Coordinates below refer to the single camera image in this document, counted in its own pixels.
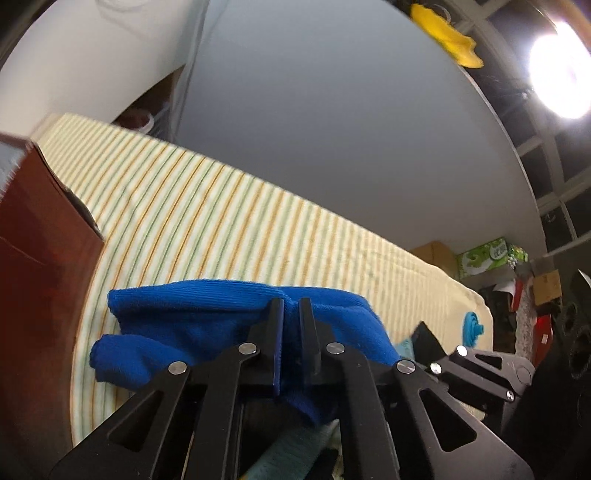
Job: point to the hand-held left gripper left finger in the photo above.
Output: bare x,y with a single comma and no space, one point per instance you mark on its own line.
277,350

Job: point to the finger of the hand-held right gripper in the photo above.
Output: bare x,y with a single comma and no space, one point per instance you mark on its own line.
480,369

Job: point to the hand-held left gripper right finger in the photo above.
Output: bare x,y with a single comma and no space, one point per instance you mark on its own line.
307,341

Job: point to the blue fleece cloth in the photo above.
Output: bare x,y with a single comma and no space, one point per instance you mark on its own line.
184,318

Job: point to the dark brown box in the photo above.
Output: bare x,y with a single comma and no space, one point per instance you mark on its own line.
37,286

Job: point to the light blue rolled cloth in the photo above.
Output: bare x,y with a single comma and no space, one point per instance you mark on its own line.
474,330

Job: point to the teal knitted cloth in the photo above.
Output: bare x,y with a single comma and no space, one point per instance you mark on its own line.
295,443

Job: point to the green printed carton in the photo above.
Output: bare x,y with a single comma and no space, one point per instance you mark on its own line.
489,258

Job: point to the brown cardboard box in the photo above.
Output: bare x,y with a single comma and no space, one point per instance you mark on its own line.
436,258

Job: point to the striped yellow table cloth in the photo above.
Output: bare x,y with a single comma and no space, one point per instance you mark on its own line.
231,221

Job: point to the bright round lamp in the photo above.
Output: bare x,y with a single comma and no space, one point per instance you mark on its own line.
561,69

